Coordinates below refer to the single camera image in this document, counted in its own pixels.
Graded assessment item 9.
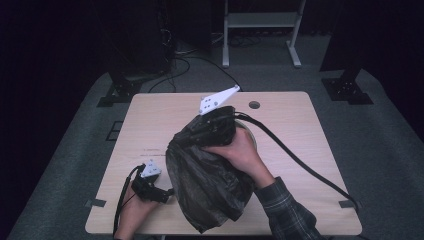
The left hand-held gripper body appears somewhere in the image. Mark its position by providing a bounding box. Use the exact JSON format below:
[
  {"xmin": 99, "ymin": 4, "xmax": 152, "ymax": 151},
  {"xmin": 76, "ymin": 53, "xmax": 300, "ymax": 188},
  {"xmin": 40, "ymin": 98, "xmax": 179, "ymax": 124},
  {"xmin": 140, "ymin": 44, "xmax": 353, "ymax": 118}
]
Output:
[{"xmin": 130, "ymin": 159, "xmax": 170, "ymax": 204}]

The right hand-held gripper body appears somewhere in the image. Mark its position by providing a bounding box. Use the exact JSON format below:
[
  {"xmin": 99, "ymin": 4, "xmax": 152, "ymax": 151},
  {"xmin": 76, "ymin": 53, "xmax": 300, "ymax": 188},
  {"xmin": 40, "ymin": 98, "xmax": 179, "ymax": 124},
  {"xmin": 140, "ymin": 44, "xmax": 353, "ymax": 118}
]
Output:
[{"xmin": 189, "ymin": 85, "xmax": 241, "ymax": 148}]

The black garbage bag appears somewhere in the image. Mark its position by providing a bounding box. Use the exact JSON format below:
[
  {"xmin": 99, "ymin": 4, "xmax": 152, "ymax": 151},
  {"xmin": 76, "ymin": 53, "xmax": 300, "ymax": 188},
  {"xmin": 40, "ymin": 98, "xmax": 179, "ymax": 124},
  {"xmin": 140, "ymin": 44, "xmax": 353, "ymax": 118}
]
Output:
[{"xmin": 164, "ymin": 106, "xmax": 258, "ymax": 234}]

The person's left hand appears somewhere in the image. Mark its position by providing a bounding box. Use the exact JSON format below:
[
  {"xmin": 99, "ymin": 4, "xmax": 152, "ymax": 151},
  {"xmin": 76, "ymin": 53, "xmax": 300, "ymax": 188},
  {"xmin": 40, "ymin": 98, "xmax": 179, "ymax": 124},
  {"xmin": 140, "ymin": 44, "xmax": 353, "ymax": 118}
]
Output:
[{"xmin": 113, "ymin": 189, "xmax": 161, "ymax": 240}]

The person's right hand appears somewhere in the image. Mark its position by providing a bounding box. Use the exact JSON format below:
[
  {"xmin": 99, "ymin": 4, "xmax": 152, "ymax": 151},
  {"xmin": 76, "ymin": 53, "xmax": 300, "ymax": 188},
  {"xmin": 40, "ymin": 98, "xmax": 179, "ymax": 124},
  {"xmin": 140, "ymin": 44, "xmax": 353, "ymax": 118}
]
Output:
[{"xmin": 202, "ymin": 127, "xmax": 276, "ymax": 190}]

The grey tape strip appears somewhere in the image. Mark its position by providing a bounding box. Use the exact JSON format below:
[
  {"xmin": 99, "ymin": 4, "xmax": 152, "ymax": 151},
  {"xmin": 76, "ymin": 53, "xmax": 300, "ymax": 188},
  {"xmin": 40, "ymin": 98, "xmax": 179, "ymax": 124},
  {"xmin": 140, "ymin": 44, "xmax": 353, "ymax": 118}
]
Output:
[
  {"xmin": 338, "ymin": 199, "xmax": 363, "ymax": 210},
  {"xmin": 84, "ymin": 198, "xmax": 108, "ymax": 208}
]

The black stand base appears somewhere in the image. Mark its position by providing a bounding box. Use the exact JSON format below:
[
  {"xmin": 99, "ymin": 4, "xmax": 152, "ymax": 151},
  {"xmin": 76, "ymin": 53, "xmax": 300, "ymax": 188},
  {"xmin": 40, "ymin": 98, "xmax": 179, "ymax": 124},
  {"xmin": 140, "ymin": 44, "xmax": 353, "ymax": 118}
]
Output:
[
  {"xmin": 320, "ymin": 68, "xmax": 374, "ymax": 106},
  {"xmin": 96, "ymin": 71, "xmax": 148, "ymax": 108}
]

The dark equipment cabinet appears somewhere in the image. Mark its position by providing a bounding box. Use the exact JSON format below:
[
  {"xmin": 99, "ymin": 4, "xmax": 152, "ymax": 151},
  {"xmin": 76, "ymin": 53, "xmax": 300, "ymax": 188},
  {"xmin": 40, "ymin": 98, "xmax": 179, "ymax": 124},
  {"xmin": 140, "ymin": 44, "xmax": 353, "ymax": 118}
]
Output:
[{"xmin": 109, "ymin": 0, "xmax": 175, "ymax": 76}]

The white metal stand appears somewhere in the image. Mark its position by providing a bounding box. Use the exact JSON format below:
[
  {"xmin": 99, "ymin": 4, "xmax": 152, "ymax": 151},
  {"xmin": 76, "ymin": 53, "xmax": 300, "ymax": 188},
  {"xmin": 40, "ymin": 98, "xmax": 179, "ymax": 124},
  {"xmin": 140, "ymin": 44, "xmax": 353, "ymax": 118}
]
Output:
[{"xmin": 222, "ymin": 0, "xmax": 307, "ymax": 69}]

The long black floor cable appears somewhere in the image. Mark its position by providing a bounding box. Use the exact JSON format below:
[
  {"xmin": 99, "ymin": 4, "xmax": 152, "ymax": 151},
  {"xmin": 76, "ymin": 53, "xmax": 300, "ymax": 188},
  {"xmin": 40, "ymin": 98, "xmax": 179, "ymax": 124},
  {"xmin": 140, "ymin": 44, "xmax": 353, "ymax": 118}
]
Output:
[{"xmin": 179, "ymin": 55, "xmax": 244, "ymax": 93}]

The looped black floor cable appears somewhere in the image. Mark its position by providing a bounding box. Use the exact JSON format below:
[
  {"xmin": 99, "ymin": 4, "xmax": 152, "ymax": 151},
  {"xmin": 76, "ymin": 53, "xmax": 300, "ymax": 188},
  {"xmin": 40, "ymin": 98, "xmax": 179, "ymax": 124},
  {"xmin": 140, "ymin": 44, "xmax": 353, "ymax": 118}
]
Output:
[{"xmin": 148, "ymin": 58, "xmax": 192, "ymax": 94}]

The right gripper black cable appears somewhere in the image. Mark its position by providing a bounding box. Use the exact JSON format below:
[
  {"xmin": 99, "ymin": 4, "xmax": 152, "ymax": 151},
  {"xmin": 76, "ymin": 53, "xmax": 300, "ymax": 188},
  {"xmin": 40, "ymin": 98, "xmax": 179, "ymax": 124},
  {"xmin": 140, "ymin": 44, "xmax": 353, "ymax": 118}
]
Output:
[{"xmin": 234, "ymin": 112, "xmax": 362, "ymax": 214}]

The black cable bundle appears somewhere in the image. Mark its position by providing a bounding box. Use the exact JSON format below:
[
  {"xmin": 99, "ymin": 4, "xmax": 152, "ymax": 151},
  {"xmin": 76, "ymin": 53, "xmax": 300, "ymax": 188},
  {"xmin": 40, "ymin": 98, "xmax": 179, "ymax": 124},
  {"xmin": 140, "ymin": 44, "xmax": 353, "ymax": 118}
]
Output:
[{"xmin": 229, "ymin": 34, "xmax": 263, "ymax": 48}]

